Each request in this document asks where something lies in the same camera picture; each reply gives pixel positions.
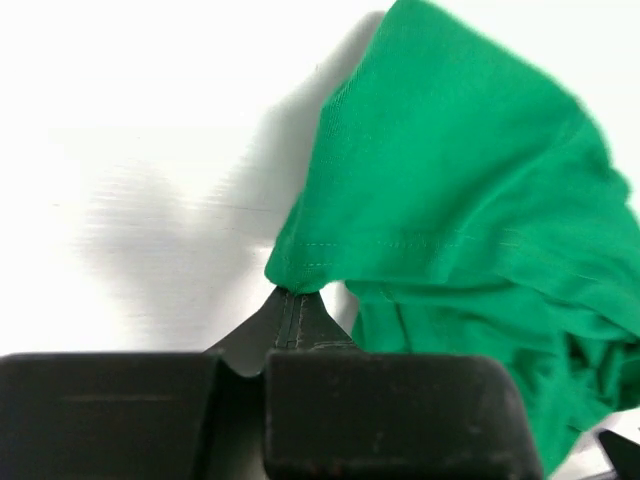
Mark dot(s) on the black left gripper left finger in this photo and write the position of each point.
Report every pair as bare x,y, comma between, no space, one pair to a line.
144,415

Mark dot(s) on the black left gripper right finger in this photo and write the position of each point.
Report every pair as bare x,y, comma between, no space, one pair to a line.
333,411

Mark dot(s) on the green t-shirt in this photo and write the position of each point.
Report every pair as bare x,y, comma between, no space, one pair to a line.
469,203

